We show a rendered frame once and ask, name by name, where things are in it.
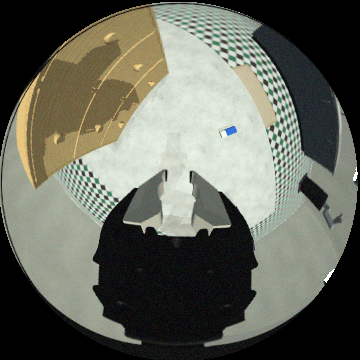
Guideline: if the blue and white eraser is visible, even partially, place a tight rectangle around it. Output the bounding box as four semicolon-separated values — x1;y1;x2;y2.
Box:
219;126;237;138

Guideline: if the brown wooden chest of drawers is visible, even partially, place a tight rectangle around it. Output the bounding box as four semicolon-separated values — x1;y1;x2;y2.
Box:
17;4;169;190

